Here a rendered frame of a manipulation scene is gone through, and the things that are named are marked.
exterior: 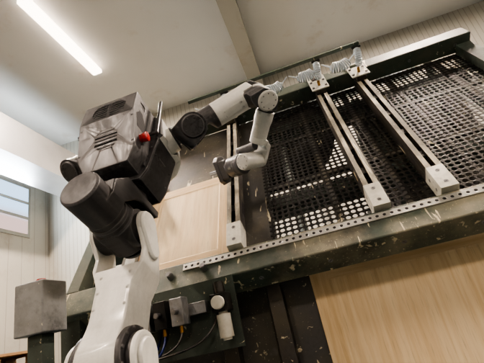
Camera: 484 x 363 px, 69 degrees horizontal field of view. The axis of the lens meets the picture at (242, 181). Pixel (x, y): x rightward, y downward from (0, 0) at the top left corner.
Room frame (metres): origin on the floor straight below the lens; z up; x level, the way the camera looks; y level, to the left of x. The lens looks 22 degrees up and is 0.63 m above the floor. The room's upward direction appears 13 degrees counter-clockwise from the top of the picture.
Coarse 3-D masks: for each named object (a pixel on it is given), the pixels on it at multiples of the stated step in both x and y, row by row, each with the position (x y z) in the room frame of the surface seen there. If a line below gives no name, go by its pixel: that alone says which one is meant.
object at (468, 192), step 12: (456, 192) 1.20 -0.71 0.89; (468, 192) 1.19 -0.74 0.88; (480, 192) 1.18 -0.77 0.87; (420, 204) 1.22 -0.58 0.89; (432, 204) 1.20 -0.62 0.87; (372, 216) 1.25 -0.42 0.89; (384, 216) 1.24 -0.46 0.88; (324, 228) 1.28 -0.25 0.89; (336, 228) 1.27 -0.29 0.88; (276, 240) 1.32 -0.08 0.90; (288, 240) 1.30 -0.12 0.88; (300, 240) 1.29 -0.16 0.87; (240, 252) 1.34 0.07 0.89; (252, 252) 1.32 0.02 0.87; (192, 264) 1.38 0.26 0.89
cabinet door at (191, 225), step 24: (168, 192) 1.76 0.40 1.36; (192, 192) 1.70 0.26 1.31; (216, 192) 1.64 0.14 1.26; (168, 216) 1.65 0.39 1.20; (192, 216) 1.60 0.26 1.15; (216, 216) 1.55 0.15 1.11; (168, 240) 1.56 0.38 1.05; (192, 240) 1.51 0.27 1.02; (216, 240) 1.47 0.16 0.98; (168, 264) 1.47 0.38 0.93
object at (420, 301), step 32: (416, 256) 1.42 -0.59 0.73; (448, 256) 1.40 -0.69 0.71; (480, 256) 1.39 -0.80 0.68; (320, 288) 1.49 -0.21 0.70; (352, 288) 1.47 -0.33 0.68; (384, 288) 1.45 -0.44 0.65; (416, 288) 1.43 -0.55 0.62; (448, 288) 1.41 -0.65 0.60; (480, 288) 1.39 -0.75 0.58; (352, 320) 1.48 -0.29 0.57; (384, 320) 1.46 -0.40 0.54; (416, 320) 1.44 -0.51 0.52; (448, 320) 1.42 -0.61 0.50; (480, 320) 1.40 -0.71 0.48; (352, 352) 1.49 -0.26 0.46; (384, 352) 1.47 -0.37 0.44; (416, 352) 1.45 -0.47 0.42; (448, 352) 1.43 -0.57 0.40; (480, 352) 1.41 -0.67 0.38
